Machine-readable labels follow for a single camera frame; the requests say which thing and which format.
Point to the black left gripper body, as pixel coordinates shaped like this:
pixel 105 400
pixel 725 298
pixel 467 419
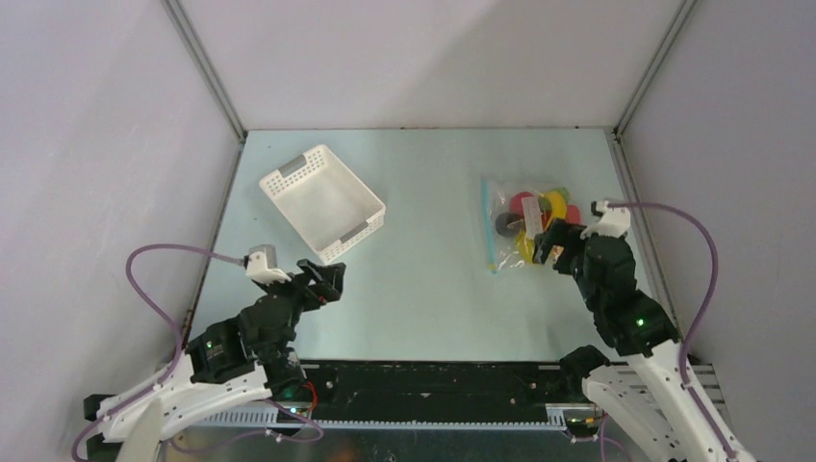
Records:
pixel 295 291

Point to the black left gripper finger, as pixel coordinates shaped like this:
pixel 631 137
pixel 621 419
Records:
pixel 331 274
pixel 320 292

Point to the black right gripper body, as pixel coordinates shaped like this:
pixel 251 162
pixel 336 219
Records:
pixel 564 243

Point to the yellow green fruit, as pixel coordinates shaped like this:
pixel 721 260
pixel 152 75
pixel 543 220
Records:
pixel 552 204

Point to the clear zip bag blue zipper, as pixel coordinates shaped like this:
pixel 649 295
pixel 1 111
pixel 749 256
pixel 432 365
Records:
pixel 494 198

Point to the dark purple fruit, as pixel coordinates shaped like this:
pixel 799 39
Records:
pixel 509 225

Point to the red round fruit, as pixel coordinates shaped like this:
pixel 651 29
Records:
pixel 516 204

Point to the yellow banana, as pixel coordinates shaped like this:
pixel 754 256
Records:
pixel 526 248

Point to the green star fruit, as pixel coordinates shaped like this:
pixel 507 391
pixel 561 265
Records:
pixel 564 193

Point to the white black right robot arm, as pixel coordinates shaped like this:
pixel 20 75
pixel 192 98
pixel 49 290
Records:
pixel 683 424

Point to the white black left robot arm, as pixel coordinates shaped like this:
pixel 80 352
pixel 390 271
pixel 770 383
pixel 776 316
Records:
pixel 245 358

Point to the white perforated plastic basket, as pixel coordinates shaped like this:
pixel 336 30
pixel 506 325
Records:
pixel 327 204

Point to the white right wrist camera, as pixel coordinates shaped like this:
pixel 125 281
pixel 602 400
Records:
pixel 612 221

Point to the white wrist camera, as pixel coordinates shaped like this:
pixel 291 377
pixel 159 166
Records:
pixel 612 221
pixel 260 265

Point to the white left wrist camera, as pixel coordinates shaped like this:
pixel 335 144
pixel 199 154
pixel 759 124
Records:
pixel 260 265

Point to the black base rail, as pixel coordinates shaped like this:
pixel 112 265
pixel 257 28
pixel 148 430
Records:
pixel 402 392

